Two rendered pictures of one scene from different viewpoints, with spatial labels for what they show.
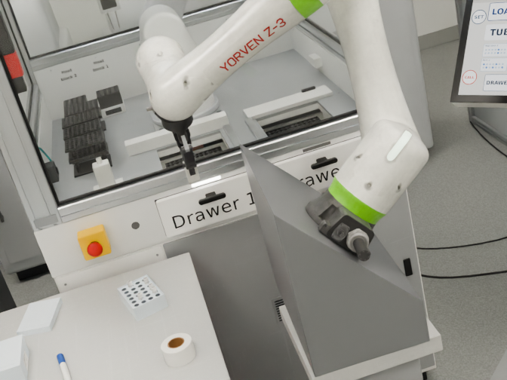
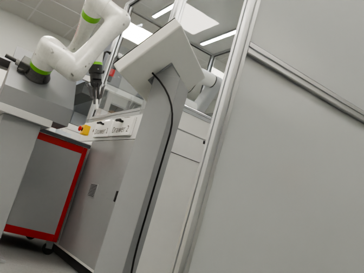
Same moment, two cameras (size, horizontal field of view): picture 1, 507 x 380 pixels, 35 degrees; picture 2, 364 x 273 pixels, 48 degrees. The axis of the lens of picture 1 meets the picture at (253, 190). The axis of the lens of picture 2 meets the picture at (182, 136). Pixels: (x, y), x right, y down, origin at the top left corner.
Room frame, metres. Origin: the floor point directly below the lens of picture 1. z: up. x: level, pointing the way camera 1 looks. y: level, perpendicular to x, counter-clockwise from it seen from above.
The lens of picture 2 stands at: (1.34, -2.54, 0.44)
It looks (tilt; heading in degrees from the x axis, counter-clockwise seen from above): 11 degrees up; 67
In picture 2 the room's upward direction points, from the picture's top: 16 degrees clockwise
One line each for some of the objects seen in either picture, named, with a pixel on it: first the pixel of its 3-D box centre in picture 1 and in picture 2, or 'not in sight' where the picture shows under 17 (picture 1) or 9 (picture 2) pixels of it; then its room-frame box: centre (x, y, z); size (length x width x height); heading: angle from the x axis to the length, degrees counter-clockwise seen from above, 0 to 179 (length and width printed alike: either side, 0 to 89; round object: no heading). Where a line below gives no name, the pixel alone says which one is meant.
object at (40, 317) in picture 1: (40, 316); not in sight; (1.76, 0.61, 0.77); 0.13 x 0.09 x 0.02; 173
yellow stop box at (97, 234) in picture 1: (94, 243); (84, 130); (1.87, 0.44, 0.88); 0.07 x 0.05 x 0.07; 97
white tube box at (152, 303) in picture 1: (142, 297); (59, 133); (1.70, 0.34, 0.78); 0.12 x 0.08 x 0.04; 22
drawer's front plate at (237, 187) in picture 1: (212, 203); (103, 129); (1.93, 0.12, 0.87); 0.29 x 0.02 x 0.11; 97
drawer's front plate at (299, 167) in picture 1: (322, 168); (122, 127); (1.96, -0.20, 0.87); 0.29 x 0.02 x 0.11; 97
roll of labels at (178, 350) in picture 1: (178, 350); not in sight; (1.44, 0.25, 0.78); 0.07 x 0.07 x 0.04
